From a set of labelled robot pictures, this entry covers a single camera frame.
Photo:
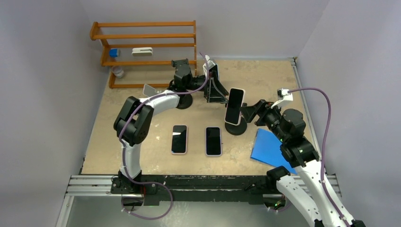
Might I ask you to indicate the white case smartphone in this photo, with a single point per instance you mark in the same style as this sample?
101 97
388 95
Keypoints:
235 101

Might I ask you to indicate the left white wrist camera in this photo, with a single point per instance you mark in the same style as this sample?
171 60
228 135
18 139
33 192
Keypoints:
208 64

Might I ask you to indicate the clear small jar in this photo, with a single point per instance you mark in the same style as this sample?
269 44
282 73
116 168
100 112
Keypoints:
117 71

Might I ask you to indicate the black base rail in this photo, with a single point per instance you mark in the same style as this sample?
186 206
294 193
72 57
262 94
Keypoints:
253 189

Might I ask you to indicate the silver folding phone stand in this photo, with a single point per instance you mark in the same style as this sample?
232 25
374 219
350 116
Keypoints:
149 91

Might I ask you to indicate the light blue case smartphone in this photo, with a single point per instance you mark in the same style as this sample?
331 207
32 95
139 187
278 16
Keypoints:
214 72

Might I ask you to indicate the wooden shelf rack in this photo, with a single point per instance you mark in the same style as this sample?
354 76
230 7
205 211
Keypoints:
147 45

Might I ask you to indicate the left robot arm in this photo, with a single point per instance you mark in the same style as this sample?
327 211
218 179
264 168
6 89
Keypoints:
134 119

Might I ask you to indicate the black phone stand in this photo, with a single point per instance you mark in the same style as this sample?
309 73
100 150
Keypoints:
237 130
181 82

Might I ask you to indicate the pink case smartphone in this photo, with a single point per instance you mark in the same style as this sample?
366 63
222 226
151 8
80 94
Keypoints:
179 139

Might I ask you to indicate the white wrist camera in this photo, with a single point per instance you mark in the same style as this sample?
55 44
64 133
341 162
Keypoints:
284 98
208 64

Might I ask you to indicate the blue white small box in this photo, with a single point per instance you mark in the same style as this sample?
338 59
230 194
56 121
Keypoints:
114 52

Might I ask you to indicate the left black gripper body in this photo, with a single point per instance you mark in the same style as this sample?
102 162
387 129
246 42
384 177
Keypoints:
206 89

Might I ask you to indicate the lavender case smartphone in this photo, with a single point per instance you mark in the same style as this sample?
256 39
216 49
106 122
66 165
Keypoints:
213 146

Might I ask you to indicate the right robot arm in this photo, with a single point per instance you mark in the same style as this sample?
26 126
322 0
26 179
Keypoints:
318 203

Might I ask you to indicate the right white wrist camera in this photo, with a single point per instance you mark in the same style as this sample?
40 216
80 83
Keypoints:
284 98

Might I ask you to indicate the blue notebook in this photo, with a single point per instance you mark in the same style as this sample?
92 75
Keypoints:
266 149

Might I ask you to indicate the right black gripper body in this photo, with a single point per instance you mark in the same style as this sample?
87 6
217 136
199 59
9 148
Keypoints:
270 117

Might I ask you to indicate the white eraser block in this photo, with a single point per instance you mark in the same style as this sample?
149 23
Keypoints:
142 51

